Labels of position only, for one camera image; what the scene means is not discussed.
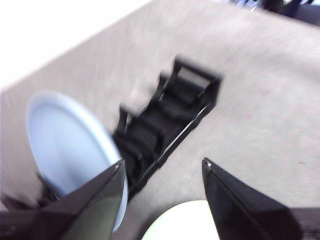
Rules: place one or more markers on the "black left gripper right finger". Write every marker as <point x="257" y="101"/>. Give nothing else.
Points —
<point x="250" y="215"/>

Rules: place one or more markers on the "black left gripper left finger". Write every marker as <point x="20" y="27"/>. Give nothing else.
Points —
<point x="75" y="220"/>

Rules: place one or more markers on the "pale green round plate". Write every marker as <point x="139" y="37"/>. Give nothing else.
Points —
<point x="180" y="222"/>

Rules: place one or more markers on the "blue round plate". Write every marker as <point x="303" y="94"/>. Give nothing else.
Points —
<point x="67" y="140"/>

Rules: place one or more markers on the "black plastic plate rack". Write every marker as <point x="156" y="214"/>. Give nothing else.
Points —
<point x="160" y="130"/>

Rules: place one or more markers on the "dark blurred background equipment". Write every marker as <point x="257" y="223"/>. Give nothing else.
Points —
<point x="295" y="8"/>

